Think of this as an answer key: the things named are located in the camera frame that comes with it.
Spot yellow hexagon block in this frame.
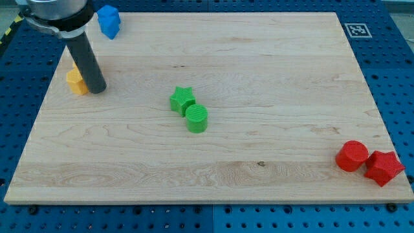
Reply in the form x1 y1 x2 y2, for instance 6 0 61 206
66 62 89 95

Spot red cylinder block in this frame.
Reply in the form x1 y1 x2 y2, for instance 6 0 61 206
335 140 369 172

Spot wooden board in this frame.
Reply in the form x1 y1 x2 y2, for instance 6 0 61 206
5 12 413 205

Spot white fiducial marker tag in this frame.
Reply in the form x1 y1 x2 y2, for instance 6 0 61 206
344 23 372 38

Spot blue block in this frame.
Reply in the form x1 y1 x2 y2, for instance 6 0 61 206
97 5 121 39

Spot red star block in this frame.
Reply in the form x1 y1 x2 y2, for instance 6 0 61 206
364 150 406 187

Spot green star block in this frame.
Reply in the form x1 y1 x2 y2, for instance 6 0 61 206
169 86 196 117

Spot green cylinder block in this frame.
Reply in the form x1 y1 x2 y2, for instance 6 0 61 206
186 104 208 133

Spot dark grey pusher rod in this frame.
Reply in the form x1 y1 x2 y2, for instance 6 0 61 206
66 32 107 94

